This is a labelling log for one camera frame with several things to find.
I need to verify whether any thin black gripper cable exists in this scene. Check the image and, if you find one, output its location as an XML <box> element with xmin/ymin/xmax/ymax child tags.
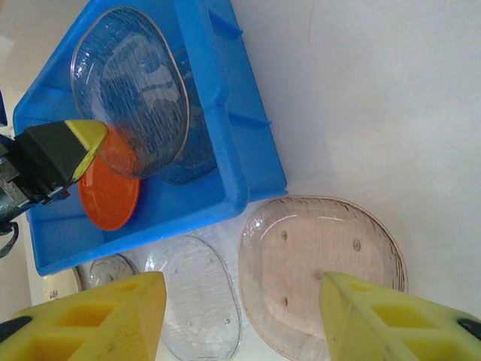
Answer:
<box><xmin>0</xmin><ymin>220</ymin><xmax>20</xmax><ymax>260</ymax></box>

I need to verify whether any cream plate with black characters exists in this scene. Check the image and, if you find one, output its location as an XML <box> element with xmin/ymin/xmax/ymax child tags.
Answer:
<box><xmin>41</xmin><ymin>265</ymin><xmax>83</xmax><ymax>305</ymax></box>

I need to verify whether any clear ribbed oval glass plate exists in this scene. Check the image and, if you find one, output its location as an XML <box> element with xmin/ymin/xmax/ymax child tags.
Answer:
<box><xmin>70</xmin><ymin>5</ymin><xmax>190</xmax><ymax>180</ymax></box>

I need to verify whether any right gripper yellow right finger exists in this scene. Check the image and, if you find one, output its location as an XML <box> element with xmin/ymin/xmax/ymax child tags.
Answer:
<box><xmin>318</xmin><ymin>271</ymin><xmax>481</xmax><ymax>361</ymax></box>

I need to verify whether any small round clear glass plate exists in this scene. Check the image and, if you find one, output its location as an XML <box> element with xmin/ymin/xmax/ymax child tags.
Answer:
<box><xmin>88</xmin><ymin>253</ymin><xmax>139</xmax><ymax>290</ymax></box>

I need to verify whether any orange plate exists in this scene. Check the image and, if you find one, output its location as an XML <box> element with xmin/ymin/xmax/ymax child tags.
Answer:
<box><xmin>77</xmin><ymin>126</ymin><xmax>141</xmax><ymax>232</ymax></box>

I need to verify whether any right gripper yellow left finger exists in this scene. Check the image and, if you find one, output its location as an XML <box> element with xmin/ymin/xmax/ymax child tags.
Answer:
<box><xmin>0</xmin><ymin>271</ymin><xmax>168</xmax><ymax>361</ymax></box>

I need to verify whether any pinkish clear glass plate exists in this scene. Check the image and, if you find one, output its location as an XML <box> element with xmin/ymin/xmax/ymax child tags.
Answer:
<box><xmin>238</xmin><ymin>194</ymin><xmax>409</xmax><ymax>358</ymax></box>

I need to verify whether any blue plastic bin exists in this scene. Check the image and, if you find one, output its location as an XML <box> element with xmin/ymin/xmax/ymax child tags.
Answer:
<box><xmin>13</xmin><ymin>0</ymin><xmax>289</xmax><ymax>278</ymax></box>

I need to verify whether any clear oval plate with dots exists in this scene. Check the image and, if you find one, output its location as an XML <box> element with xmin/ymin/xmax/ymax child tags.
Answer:
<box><xmin>144</xmin><ymin>235</ymin><xmax>242</xmax><ymax>361</ymax></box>

